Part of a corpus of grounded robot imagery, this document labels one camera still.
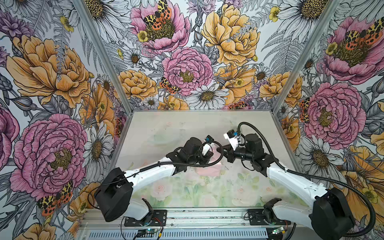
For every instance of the purple wrapping paper sheet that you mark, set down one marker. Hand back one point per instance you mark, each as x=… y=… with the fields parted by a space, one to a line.
x=212 y=171

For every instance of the aluminium front rail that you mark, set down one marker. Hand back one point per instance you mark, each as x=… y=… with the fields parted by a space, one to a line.
x=193 y=224

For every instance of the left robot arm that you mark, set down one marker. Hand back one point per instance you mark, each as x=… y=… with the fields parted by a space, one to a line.
x=114 y=195

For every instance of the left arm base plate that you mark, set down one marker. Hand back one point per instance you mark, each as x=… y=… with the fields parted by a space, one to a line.
x=156 y=218

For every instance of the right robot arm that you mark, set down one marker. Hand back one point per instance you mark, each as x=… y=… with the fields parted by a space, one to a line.
x=326 y=211

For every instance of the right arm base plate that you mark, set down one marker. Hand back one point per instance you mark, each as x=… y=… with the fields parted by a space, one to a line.
x=263 y=217

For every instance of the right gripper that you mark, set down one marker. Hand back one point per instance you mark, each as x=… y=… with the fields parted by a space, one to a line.
x=229 y=149

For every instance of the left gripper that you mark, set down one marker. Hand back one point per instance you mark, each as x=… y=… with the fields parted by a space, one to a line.
x=207 y=156

